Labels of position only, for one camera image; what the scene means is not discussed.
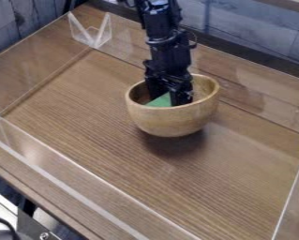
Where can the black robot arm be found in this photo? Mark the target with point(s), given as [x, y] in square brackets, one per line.
[157, 14]

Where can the clear acrylic corner bracket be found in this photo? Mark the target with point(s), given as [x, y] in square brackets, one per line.
[90, 36]

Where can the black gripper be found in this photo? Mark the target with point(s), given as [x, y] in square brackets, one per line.
[167, 65]

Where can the black metal mount with bolt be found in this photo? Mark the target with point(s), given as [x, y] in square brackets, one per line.
[29, 227]

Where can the clear acrylic front barrier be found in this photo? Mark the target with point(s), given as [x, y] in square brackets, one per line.
[97, 209]

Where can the round wooden bowl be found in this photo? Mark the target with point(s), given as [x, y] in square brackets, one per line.
[179, 120]

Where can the green rectangular block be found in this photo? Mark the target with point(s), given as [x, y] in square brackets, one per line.
[161, 101]

